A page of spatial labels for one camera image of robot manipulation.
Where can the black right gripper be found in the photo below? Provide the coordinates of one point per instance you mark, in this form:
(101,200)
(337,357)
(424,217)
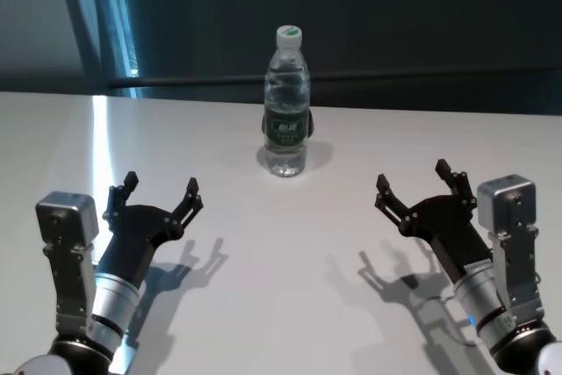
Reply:
(448,230)

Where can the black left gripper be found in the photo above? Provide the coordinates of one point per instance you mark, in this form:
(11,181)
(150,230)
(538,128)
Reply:
(134,239)

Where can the clear water bottle green label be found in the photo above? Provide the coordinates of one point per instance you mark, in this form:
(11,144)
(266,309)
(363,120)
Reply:
(287,129)

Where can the left robot arm silver black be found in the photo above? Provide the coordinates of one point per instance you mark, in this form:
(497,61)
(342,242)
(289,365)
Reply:
(101,305)

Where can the right robot arm silver black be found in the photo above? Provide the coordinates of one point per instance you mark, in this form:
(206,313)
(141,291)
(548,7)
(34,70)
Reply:
(496,309)

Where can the thick grey handrail bar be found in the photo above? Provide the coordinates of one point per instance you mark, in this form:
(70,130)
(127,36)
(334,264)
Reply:
(197,81)

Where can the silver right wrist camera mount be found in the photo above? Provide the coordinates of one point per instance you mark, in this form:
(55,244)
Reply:
(513,225)

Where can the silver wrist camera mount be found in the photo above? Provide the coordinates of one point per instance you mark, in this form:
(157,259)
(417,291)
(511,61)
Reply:
(513,225)
(70,252)

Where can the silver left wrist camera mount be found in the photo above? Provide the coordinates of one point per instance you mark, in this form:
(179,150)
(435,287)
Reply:
(70,252)

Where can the grey window frame glass strip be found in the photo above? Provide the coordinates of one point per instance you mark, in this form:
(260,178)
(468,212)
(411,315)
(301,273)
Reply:
(110,41)

